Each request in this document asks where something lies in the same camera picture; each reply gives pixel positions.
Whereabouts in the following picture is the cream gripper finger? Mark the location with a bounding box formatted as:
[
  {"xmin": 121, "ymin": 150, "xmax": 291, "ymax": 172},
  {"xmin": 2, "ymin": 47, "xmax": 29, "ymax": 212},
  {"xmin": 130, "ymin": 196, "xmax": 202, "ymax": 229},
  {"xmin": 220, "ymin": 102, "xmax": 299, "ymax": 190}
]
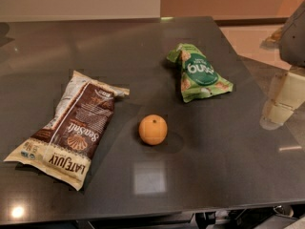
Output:
[{"xmin": 260, "ymin": 66, "xmax": 305, "ymax": 131}]

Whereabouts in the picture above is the orange fruit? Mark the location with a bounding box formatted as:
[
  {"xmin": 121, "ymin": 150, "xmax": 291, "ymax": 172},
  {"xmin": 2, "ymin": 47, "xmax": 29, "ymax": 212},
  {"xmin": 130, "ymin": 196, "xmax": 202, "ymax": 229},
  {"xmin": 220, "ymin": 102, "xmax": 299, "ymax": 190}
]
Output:
[{"xmin": 138, "ymin": 114, "xmax": 168, "ymax": 146}]

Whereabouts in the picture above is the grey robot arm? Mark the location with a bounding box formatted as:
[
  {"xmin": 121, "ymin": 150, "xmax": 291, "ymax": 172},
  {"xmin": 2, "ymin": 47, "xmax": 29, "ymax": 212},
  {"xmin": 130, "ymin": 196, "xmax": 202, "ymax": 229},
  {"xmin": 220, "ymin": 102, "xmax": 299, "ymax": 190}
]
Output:
[{"xmin": 260, "ymin": 1, "xmax": 305, "ymax": 130}]

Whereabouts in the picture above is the green rice chip bag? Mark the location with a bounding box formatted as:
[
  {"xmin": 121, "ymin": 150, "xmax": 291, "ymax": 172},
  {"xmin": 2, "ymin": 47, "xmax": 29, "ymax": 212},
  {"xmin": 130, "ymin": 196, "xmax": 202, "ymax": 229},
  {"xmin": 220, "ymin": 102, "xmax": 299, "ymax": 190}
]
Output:
[{"xmin": 167, "ymin": 43, "xmax": 234, "ymax": 103}]

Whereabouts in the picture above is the brown Late July chip bag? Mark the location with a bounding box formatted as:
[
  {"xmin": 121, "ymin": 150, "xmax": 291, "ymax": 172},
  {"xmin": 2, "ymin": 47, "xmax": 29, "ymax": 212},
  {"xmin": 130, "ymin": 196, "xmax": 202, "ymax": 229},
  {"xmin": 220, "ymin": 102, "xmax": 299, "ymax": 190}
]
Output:
[{"xmin": 5, "ymin": 72, "xmax": 130, "ymax": 190}]

